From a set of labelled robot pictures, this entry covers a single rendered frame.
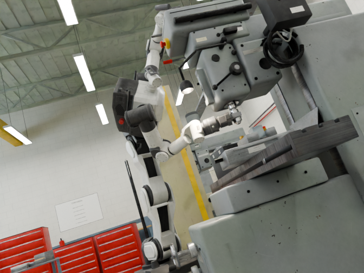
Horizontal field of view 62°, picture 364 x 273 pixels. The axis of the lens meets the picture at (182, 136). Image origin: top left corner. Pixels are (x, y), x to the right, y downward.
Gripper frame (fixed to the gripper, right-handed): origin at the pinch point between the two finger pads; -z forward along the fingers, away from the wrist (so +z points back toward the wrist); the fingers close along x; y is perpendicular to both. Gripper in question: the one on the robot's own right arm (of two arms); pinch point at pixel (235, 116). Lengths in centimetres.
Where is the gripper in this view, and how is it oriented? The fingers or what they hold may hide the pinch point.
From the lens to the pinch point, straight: 167.1
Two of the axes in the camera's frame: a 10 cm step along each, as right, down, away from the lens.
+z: -9.3, 3.4, 1.6
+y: 3.0, 9.2, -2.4
